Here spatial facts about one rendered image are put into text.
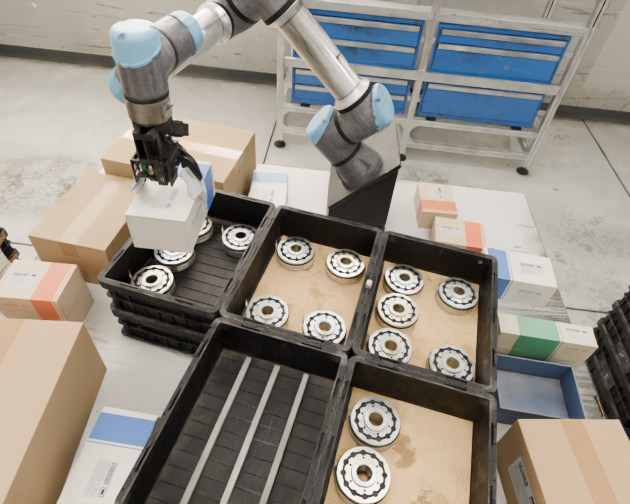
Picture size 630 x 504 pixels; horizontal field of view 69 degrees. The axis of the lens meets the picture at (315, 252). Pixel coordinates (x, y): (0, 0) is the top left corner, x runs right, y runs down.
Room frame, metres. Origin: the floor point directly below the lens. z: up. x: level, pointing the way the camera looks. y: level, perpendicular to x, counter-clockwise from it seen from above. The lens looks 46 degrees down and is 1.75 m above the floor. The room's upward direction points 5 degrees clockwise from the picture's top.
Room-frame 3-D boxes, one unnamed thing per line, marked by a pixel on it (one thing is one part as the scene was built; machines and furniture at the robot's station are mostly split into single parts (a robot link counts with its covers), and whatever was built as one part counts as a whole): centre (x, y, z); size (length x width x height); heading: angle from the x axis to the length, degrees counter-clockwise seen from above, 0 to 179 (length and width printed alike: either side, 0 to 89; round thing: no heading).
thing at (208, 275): (0.81, 0.30, 0.87); 0.40 x 0.30 x 0.11; 168
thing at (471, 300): (0.77, -0.38, 0.86); 0.10 x 0.10 x 0.01
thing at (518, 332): (0.71, -0.60, 0.79); 0.24 x 0.06 x 0.06; 85
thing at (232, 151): (1.26, 0.46, 0.80); 0.40 x 0.30 x 0.20; 81
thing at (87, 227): (0.96, 0.64, 0.78); 0.30 x 0.22 x 0.16; 173
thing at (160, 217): (0.74, 0.31, 1.10); 0.20 x 0.12 x 0.09; 178
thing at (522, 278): (0.95, -0.61, 0.75); 0.20 x 0.12 x 0.09; 84
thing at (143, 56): (0.72, 0.31, 1.41); 0.09 x 0.08 x 0.11; 165
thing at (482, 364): (0.68, -0.28, 0.87); 0.40 x 0.30 x 0.11; 168
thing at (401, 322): (0.69, -0.22, 0.86); 0.10 x 0.10 x 0.01
